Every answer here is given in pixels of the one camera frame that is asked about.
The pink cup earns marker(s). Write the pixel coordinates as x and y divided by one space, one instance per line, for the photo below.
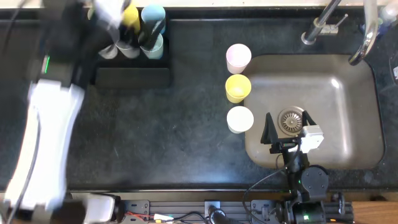
237 56

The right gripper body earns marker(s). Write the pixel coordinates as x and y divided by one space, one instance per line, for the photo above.
280 146

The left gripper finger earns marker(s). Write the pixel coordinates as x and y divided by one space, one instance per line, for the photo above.
129 35
151 32

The steel tap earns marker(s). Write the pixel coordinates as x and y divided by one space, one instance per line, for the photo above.
311 32

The blue soap bottle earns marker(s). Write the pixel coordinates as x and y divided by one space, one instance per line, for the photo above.
389 14

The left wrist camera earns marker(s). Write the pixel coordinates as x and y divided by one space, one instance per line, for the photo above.
109 12

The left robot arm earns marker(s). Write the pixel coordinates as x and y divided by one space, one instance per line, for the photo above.
53 124

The mounting rail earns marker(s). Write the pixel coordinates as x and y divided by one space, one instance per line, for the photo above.
180 208

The white cup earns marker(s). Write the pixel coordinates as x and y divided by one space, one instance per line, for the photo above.
109 53
239 119

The grey cup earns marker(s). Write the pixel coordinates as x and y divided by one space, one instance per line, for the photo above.
127 52

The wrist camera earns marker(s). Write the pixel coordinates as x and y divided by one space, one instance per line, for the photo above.
109 12
311 138

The yellow cup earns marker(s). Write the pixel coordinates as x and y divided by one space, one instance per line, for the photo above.
237 88
132 17

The steel sink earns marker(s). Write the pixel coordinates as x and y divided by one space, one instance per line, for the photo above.
342 124

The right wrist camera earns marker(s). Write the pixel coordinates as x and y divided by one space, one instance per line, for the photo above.
311 138

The black tray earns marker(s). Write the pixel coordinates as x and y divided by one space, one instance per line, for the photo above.
133 77

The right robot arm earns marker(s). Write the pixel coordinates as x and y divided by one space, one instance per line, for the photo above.
314 180

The blue cup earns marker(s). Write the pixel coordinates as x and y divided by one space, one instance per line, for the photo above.
152 12

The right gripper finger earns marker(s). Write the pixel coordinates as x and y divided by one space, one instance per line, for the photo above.
307 119
269 130

